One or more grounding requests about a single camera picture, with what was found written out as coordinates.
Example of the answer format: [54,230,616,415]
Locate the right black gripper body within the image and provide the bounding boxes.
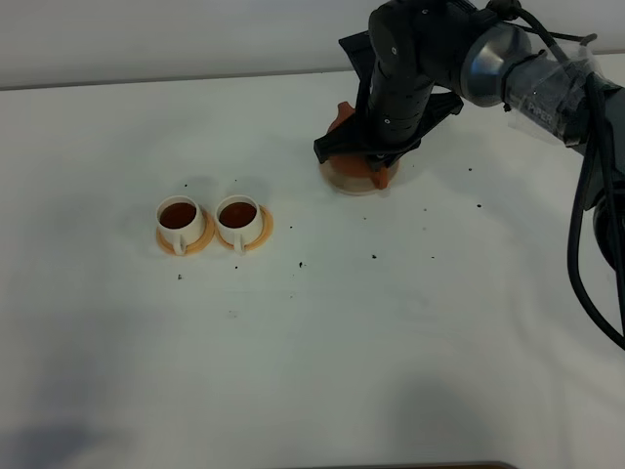
[313,31,463,163]

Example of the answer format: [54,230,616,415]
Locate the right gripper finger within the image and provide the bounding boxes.
[364,139,421,171]

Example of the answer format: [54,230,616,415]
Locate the brown clay teapot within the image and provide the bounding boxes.
[323,101,392,191]

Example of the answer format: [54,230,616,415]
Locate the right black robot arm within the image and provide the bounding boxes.
[313,1,624,265]

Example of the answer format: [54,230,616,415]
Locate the beige round teapot saucer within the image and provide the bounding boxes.
[318,150,401,197]

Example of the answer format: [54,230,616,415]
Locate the right orange saucer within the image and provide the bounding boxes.
[215,205,273,253]

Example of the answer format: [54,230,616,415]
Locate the orange saucer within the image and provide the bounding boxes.
[215,205,273,253]
[155,208,215,256]

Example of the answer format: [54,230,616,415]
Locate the right white teacup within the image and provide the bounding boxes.
[215,195,264,254]

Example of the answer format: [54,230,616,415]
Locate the white teacup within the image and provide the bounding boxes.
[156,195,206,256]
[215,195,264,254]

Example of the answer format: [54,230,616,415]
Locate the left orange saucer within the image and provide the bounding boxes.
[155,208,215,256]

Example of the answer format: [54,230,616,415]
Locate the left white teacup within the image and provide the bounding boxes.
[156,195,206,256]

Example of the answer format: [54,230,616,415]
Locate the right black arm cables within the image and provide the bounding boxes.
[487,0,625,351]

